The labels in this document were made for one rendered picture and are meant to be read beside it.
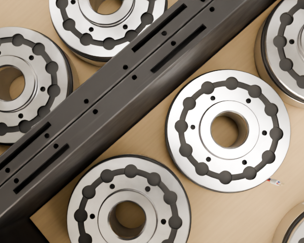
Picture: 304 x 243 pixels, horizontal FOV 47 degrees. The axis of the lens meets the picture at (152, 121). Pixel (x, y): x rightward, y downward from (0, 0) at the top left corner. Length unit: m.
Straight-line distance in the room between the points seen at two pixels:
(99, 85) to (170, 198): 0.12
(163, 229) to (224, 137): 0.10
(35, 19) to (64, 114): 0.15
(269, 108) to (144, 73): 0.12
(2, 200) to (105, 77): 0.10
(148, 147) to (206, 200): 0.07
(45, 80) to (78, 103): 0.09
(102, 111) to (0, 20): 0.18
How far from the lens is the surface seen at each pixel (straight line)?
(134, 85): 0.22
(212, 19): 0.23
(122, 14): 0.30
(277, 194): 0.33
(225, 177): 0.29
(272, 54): 0.31
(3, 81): 0.34
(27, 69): 0.31
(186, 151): 0.29
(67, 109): 0.23
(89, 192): 0.30
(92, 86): 0.23
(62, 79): 0.30
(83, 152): 0.25
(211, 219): 0.33
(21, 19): 0.37
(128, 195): 0.28
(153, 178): 0.29
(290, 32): 0.32
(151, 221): 0.29
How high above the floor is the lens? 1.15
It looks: 85 degrees down
